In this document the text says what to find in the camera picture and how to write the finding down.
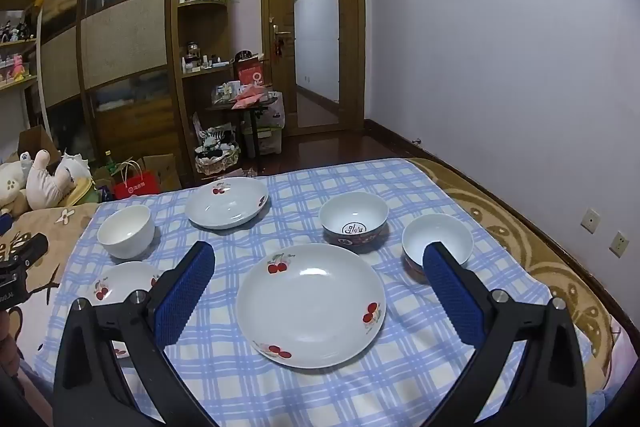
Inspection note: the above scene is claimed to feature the red paper shopping bag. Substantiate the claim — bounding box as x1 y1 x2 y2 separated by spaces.
114 159 160 199

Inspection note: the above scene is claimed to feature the white bowl dark outside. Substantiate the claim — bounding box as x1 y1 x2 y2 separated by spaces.
401 213 474 279

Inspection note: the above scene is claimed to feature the wall socket near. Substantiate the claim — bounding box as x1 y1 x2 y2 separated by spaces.
608 231 629 258

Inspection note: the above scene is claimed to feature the small black side table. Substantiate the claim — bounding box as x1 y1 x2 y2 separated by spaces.
207 98 276 174

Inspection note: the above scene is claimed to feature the large cherry plate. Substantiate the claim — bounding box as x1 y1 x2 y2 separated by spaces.
235 244 386 369

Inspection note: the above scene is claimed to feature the red box on table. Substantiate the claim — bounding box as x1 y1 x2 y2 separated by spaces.
236 58 264 86

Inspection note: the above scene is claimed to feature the wall socket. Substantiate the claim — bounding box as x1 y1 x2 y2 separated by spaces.
608 231 629 258
580 208 601 234

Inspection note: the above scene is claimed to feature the cardboard box on floor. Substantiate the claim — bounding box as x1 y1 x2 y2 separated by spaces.
142 154 182 193

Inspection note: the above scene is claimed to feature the small cherry plate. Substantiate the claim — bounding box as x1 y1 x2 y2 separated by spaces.
86 260 163 360

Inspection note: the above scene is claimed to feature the blue checked cloth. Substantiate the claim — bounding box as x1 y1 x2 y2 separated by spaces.
32 157 597 427

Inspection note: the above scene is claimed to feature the wall socket far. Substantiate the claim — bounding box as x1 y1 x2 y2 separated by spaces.
580 208 601 234

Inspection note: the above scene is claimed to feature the white plush toy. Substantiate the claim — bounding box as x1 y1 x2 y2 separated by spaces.
0 150 92 218

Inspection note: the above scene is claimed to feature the blue patterned emblem bowl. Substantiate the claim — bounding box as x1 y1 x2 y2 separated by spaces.
319 192 390 254

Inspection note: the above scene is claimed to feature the wooden wardrobe cabinet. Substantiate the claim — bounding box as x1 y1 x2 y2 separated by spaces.
41 0 231 184

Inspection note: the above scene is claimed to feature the left wooden shelf unit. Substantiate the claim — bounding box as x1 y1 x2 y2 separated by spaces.
1 0 50 132

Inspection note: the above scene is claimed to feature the plain white bowl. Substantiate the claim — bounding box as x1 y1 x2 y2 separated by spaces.
96 205 155 260

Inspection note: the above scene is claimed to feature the left hand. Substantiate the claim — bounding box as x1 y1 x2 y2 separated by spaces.
0 311 21 377

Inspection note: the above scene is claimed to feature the yellow green plush toy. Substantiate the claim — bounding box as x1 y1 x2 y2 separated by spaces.
58 178 101 207

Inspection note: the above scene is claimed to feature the green bottle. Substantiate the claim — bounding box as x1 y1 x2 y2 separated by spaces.
105 150 116 174

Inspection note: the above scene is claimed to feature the brown patterned blanket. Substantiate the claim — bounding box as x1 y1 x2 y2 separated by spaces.
0 157 639 427

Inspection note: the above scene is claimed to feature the wicker basket with items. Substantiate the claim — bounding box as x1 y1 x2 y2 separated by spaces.
194 124 241 176

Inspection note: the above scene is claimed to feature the wooden door with glass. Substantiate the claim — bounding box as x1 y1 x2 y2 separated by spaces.
262 0 366 135

